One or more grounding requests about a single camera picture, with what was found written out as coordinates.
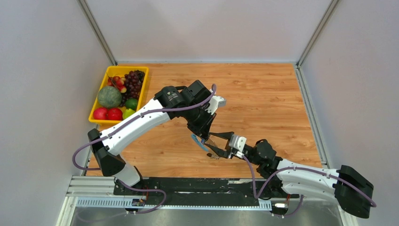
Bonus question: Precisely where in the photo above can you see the small red fruits cluster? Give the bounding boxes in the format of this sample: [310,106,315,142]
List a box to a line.
[107,76,127,93]

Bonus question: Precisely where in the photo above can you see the white slotted cable duct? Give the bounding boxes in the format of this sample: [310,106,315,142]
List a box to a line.
[76,198,272,211]

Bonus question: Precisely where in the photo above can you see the red apple left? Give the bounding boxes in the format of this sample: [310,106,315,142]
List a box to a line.
[93,107,108,120]

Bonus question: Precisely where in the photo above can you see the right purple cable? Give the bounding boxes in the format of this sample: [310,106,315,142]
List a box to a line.
[242,154,377,218]

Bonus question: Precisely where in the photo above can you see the red apple right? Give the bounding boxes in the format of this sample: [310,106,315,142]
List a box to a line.
[107,108,123,121]

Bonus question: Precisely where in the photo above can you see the silver crescent key organizer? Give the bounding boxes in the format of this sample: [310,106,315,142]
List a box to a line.
[191,134,220,160]

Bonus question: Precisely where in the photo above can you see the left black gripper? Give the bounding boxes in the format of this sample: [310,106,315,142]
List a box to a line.
[184,103,217,142]

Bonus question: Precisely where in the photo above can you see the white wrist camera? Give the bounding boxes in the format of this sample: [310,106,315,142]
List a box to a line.
[228,135,247,159]
[204,94,227,115]

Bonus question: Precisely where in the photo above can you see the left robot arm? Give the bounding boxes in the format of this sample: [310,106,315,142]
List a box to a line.
[88,80,226,195]

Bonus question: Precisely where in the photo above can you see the green lime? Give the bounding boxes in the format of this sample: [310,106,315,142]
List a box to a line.
[125,98,138,111]

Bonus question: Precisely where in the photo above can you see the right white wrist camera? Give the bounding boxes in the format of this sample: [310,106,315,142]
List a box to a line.
[228,135,247,159]

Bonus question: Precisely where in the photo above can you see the aluminium frame rail front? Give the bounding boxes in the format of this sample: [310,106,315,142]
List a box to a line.
[64,175,351,202]

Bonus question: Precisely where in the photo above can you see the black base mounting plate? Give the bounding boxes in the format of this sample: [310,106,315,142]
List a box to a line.
[112,176,300,207]

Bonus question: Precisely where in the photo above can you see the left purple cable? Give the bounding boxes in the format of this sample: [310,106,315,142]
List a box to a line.
[72,83,217,215]

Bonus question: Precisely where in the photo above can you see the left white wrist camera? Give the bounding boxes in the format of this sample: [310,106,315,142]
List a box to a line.
[204,94,227,115]

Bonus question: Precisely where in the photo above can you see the red apple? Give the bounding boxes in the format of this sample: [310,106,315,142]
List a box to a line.
[93,107,108,120]
[107,108,123,121]

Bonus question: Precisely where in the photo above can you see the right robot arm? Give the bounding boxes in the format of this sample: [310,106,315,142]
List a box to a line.
[200,132,376,218]

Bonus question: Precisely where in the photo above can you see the purple cable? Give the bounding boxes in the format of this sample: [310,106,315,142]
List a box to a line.
[72,83,217,215]
[242,154,377,218]

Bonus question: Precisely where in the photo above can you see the green melon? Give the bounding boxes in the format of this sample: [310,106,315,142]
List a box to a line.
[97,86,122,108]

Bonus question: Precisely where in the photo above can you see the dark purple grape bunch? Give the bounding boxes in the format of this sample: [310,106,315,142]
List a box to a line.
[120,70,145,106]

